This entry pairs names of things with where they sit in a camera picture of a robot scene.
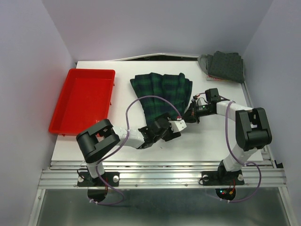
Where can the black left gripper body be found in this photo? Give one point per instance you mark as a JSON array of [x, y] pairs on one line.
[[168, 134]]

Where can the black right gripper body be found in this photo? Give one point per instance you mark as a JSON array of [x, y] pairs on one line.
[[200, 110]]

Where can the grey dotted skirt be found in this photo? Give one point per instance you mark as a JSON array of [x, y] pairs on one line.
[[226, 66]]

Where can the green plaid skirt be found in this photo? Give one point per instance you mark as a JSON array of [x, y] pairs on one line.
[[166, 94]]

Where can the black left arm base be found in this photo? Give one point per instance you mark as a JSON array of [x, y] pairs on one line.
[[85, 180]]

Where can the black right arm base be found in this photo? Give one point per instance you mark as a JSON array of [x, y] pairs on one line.
[[215, 178]]

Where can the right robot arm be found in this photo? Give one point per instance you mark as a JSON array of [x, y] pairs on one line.
[[252, 130]]

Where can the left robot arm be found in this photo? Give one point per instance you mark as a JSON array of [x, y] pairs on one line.
[[98, 140]]

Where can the folded pink patterned skirt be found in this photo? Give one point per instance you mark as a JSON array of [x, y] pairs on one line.
[[210, 78]]

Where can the folded light grey skirt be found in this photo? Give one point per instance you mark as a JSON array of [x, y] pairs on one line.
[[204, 62]]

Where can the red plastic tray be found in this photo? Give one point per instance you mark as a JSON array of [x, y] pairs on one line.
[[84, 100]]

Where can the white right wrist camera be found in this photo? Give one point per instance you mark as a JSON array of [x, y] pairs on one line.
[[197, 98]]

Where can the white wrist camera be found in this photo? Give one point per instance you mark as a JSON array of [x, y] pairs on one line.
[[178, 125], [197, 98]]

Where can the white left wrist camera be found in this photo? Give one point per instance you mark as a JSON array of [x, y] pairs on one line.
[[178, 125]]

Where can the aluminium frame rail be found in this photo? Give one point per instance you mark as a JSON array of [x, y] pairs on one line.
[[158, 174]]

